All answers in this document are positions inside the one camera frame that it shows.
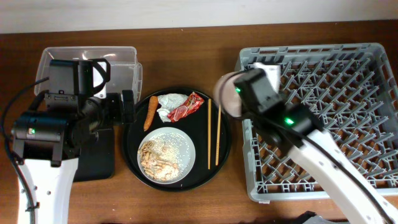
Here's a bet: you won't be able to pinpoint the orange carrot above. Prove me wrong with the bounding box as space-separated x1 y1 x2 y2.
143 96 159 131

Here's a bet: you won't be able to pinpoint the white paper napkin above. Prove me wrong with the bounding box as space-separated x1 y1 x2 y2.
157 93 188 123

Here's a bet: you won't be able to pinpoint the grey plate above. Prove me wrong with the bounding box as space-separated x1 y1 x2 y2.
136 127 196 185

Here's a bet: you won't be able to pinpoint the red snack wrapper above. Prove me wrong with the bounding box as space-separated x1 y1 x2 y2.
167 91 204 123

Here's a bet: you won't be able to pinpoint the wooden chopstick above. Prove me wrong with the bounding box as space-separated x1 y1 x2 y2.
207 98 212 170
215 104 221 166

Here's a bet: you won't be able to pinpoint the pink white bowl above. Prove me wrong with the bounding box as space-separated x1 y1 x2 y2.
213 72 244 119

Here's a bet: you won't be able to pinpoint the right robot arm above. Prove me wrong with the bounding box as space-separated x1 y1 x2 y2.
233 68 397 223

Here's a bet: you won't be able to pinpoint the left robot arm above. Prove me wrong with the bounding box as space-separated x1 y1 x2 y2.
12 90 135 223

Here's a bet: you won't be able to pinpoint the clear plastic waste bin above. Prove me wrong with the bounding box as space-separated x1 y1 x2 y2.
35 46 142 103

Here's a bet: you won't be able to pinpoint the grey dishwasher rack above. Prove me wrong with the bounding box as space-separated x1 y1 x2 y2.
235 43 397 203

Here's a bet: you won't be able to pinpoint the black rectangular tray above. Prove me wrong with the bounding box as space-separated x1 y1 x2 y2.
73 126 115 182

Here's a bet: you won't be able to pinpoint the food scraps rice and nuts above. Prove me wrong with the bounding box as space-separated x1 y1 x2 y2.
137 133 187 183

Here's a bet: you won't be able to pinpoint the round black serving tray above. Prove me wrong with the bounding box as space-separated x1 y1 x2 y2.
121 87 232 192

